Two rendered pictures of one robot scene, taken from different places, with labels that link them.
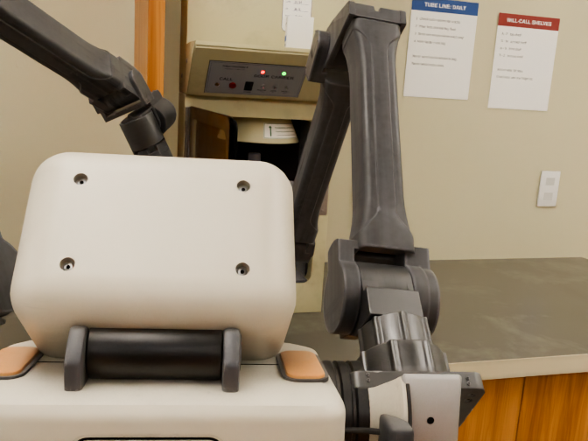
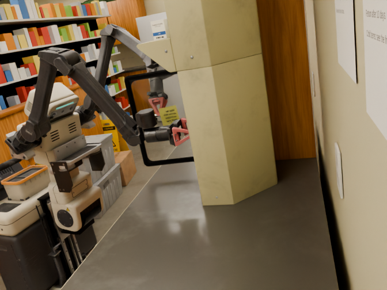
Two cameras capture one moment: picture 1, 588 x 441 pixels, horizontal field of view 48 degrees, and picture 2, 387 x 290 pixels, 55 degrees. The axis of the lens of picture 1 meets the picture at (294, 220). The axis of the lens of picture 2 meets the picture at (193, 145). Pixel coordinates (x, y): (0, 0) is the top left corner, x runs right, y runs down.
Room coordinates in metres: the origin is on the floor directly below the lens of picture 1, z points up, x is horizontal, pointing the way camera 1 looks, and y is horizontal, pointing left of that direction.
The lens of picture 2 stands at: (2.08, -1.03, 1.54)
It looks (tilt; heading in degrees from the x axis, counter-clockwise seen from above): 18 degrees down; 124
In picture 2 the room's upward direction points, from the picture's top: 11 degrees counter-clockwise
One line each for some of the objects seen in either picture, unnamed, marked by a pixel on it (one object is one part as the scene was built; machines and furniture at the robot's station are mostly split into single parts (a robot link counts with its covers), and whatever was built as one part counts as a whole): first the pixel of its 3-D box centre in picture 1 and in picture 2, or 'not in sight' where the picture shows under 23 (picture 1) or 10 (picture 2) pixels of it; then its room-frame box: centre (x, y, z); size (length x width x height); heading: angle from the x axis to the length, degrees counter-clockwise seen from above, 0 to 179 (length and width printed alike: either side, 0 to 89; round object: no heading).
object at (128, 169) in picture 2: not in sight; (116, 168); (-0.92, 1.76, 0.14); 0.41 x 0.32 x 0.28; 113
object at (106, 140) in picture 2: not in sight; (84, 160); (-0.70, 1.18, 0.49); 0.60 x 0.42 x 0.33; 107
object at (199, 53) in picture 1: (271, 73); (171, 52); (1.32, 0.06, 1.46); 0.32 x 0.12 x 0.10; 107
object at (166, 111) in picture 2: (205, 220); (169, 118); (1.18, 0.16, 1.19); 0.30 x 0.01 x 0.40; 22
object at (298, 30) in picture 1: (298, 33); (162, 29); (1.34, 0.01, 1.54); 0.05 x 0.05 x 0.06; 5
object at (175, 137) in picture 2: not in sight; (183, 133); (1.33, 0.02, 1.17); 0.09 x 0.07 x 0.07; 17
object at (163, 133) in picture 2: not in sight; (167, 133); (1.25, 0.03, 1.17); 0.10 x 0.07 x 0.07; 107
